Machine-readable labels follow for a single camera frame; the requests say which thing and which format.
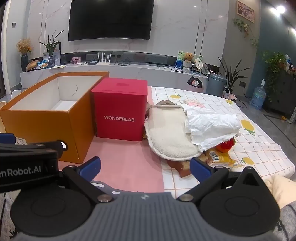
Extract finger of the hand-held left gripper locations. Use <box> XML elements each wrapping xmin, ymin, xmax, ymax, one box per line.
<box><xmin>0</xmin><ymin>134</ymin><xmax>16</xmax><ymax>145</ymax></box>
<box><xmin>0</xmin><ymin>140</ymin><xmax>68</xmax><ymax>154</ymax></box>

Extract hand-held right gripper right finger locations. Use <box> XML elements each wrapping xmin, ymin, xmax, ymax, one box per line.
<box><xmin>176</xmin><ymin>158</ymin><xmax>265</xmax><ymax>202</ymax></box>

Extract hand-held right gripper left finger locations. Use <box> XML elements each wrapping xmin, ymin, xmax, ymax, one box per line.
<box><xmin>62</xmin><ymin>156</ymin><xmax>114</xmax><ymax>205</ymax></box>

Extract orange cardboard box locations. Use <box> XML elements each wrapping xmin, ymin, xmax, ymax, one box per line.
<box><xmin>0</xmin><ymin>71</ymin><xmax>110</xmax><ymax>164</ymax></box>

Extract cream fleece cloth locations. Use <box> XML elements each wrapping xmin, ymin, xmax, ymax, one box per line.
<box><xmin>144</xmin><ymin>104</ymin><xmax>204</xmax><ymax>161</ymax></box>

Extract pink and white crochet hat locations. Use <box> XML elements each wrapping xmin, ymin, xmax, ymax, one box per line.
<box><xmin>183</xmin><ymin>99</ymin><xmax>207</xmax><ymax>109</ymax></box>

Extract brown fabric item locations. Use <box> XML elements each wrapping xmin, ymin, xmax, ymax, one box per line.
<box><xmin>166</xmin><ymin>158</ymin><xmax>197</xmax><ymax>178</ymax></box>

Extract yellow snack packet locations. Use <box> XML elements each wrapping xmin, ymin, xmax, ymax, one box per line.
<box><xmin>204</xmin><ymin>148</ymin><xmax>242</xmax><ymax>169</ymax></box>

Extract red plush toy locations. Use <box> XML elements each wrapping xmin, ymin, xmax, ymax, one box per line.
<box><xmin>216</xmin><ymin>138</ymin><xmax>236</xmax><ymax>153</ymax></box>

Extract pink mat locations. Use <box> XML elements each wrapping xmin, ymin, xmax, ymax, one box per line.
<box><xmin>58</xmin><ymin>86</ymin><xmax>167</xmax><ymax>194</ymax></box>

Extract white crinkled cloth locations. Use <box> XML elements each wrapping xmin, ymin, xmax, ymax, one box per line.
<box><xmin>184</xmin><ymin>108</ymin><xmax>242</xmax><ymax>154</ymax></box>

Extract red square box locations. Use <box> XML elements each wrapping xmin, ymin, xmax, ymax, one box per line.
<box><xmin>91</xmin><ymin>77</ymin><xmax>148</xmax><ymax>142</ymax></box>

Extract brown rounded loaf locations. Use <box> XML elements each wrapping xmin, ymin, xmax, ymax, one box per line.
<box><xmin>26</xmin><ymin>60</ymin><xmax>41</xmax><ymax>72</ymax></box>

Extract dark vase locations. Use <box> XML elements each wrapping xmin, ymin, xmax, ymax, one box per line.
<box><xmin>21</xmin><ymin>53</ymin><xmax>29</xmax><ymax>72</ymax></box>

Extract blue snack bags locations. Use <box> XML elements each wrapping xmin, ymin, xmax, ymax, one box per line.
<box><xmin>36</xmin><ymin>58</ymin><xmax>49</xmax><ymax>70</ymax></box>

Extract grey trash bin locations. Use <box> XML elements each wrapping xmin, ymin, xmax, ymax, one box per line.
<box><xmin>206</xmin><ymin>73</ymin><xmax>227</xmax><ymax>97</ymax></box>

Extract person's cream garment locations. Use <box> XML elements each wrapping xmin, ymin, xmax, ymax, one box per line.
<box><xmin>264</xmin><ymin>175</ymin><xmax>296</xmax><ymax>209</ymax></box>

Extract black trash bag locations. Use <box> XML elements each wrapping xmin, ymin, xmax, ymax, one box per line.
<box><xmin>187</xmin><ymin>76</ymin><xmax>204</xmax><ymax>88</ymax></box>

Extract blue water jug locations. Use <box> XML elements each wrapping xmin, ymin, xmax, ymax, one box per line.
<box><xmin>249</xmin><ymin>79</ymin><xmax>266</xmax><ymax>109</ymax></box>

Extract long-leaf floor plant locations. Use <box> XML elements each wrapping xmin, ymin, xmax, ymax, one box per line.
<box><xmin>217</xmin><ymin>56</ymin><xmax>246</xmax><ymax>93</ymax></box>

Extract green leafy plant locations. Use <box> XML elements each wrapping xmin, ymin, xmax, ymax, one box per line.
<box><xmin>39</xmin><ymin>30</ymin><xmax>64</xmax><ymax>66</ymax></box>

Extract white TV cabinet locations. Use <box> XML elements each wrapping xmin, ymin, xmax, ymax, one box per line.
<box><xmin>20</xmin><ymin>62</ymin><xmax>209</xmax><ymax>90</ymax></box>

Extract person's grey patterned pants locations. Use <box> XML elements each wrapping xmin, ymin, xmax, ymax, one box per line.
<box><xmin>0</xmin><ymin>192</ymin><xmax>296</xmax><ymax>241</ymax></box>

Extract white router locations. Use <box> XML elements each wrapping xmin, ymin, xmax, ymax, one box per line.
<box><xmin>96</xmin><ymin>52</ymin><xmax>112</xmax><ymax>66</ymax></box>

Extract teddy bear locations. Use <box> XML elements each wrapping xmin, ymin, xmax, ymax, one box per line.
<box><xmin>182</xmin><ymin>52</ymin><xmax>195</xmax><ymax>74</ymax></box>

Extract green picture board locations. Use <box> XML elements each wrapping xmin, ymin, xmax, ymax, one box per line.
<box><xmin>177</xmin><ymin>50</ymin><xmax>203</xmax><ymax>70</ymax></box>

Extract dark cabinet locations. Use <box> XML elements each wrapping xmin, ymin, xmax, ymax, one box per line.
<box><xmin>263</xmin><ymin>69</ymin><xmax>296</xmax><ymax>119</ymax></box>

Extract trailing cabinet plant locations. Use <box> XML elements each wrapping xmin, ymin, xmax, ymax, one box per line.
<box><xmin>261</xmin><ymin>51</ymin><xmax>287</xmax><ymax>77</ymax></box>

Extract hanging vine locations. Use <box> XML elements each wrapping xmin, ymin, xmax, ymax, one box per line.
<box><xmin>233</xmin><ymin>18</ymin><xmax>260</xmax><ymax>48</ymax></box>

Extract black television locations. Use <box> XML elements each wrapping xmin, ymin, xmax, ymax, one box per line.
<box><xmin>68</xmin><ymin>0</ymin><xmax>155</xmax><ymax>42</ymax></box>

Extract framed picture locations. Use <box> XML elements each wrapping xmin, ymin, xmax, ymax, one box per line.
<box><xmin>236</xmin><ymin>0</ymin><xmax>255</xmax><ymax>23</ymax></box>

